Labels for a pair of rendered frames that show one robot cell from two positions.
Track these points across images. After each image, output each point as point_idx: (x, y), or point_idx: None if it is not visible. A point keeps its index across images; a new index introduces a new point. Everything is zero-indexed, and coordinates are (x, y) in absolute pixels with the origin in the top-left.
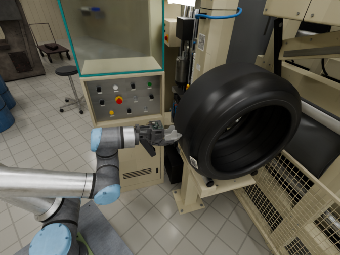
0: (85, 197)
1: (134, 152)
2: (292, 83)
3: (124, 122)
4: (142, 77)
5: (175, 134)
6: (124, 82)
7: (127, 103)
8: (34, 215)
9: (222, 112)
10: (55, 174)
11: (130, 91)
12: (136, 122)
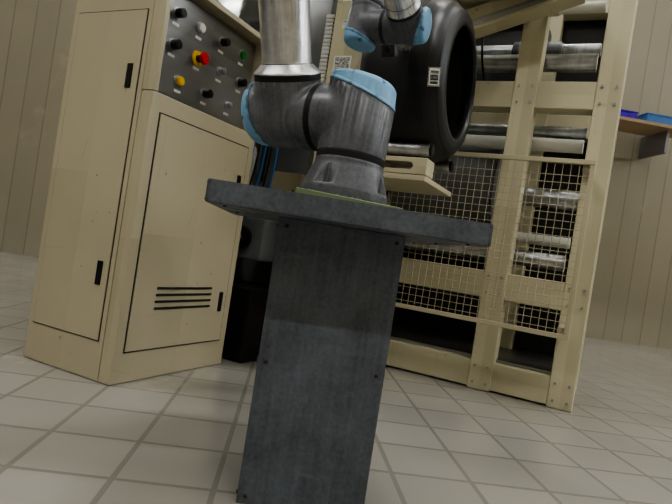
0: (416, 5)
1: (198, 211)
2: None
3: (202, 113)
4: (236, 36)
5: None
6: (213, 27)
7: (205, 77)
8: (288, 67)
9: (453, 12)
10: None
11: (215, 52)
12: (218, 124)
